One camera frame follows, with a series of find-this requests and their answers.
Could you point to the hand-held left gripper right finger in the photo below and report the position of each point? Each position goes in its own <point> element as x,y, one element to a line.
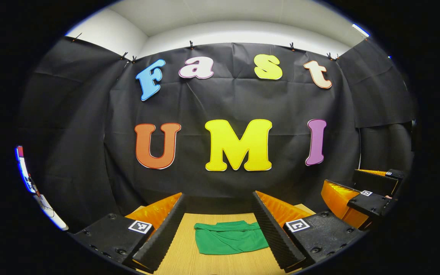
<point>271,233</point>

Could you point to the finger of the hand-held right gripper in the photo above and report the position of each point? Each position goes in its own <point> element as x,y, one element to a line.
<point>374,181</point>
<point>371,204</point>

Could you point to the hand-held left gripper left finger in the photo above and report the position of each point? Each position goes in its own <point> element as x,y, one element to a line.
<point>166,233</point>

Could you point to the green T-shirt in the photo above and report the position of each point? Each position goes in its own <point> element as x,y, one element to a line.
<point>229,238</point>

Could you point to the black backdrop cloth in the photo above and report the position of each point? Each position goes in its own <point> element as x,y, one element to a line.
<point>243,99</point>

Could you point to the row of black cloth clips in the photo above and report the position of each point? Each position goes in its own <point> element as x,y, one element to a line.
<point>191,44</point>

